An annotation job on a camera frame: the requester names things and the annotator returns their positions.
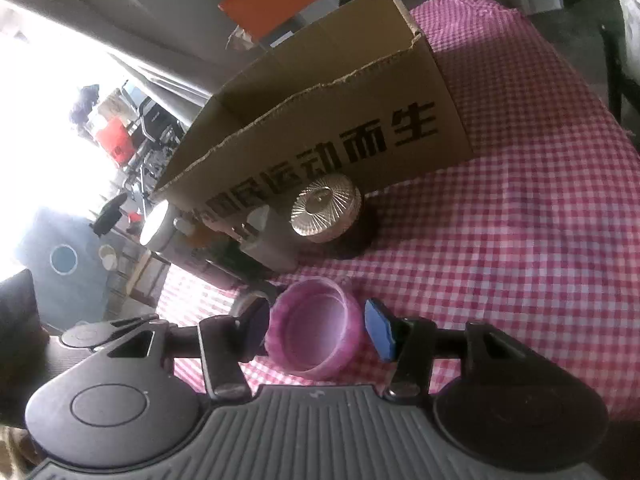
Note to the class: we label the folded wheelchair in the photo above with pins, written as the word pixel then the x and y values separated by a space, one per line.
pixel 155 130

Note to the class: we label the black chair armrest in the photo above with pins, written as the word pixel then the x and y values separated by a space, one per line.
pixel 110 212

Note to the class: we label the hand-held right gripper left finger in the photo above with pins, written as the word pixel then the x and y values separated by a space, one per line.
pixel 257 322

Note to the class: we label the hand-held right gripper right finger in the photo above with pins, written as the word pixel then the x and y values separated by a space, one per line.
pixel 377 332

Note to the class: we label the green glass dropper bottle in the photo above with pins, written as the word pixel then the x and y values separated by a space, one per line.
pixel 217 257

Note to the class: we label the dark jar with gold lid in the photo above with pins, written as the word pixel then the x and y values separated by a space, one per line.
pixel 320 210

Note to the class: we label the red white checkered tablecloth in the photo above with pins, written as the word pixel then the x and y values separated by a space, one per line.
pixel 500 260

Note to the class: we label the cardboard box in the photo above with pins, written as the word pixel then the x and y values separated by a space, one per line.
pixel 300 125

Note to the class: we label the purple plastic bowl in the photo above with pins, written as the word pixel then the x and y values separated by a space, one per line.
pixel 315 330

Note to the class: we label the wooden stool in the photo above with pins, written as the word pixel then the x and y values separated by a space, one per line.
pixel 145 275

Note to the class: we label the grey curtain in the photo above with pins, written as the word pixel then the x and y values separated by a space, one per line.
pixel 125 5

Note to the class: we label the white charger plug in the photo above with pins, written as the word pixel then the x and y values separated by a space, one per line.
pixel 270 250

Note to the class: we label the dark chair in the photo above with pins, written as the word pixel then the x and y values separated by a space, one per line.
pixel 617 70

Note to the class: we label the red bag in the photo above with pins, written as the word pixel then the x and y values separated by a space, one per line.
pixel 115 140

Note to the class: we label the black seat cushion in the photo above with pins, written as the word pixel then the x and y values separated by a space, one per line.
pixel 17 305

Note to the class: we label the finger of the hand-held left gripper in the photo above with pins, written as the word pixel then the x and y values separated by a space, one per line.
pixel 135 322

